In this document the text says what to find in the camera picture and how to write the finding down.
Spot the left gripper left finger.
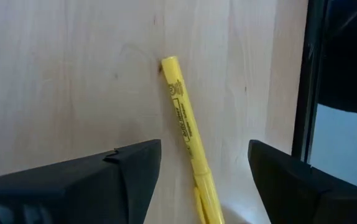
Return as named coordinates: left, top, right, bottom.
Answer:
left=0, top=139, right=162, bottom=224

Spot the black aluminium table frame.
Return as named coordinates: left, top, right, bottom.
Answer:
left=291, top=0, right=325, bottom=164

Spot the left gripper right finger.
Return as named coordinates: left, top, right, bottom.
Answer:
left=248, top=139, right=357, bottom=224

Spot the yellow highlighter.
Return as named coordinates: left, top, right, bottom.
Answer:
left=160, top=55, right=226, bottom=224

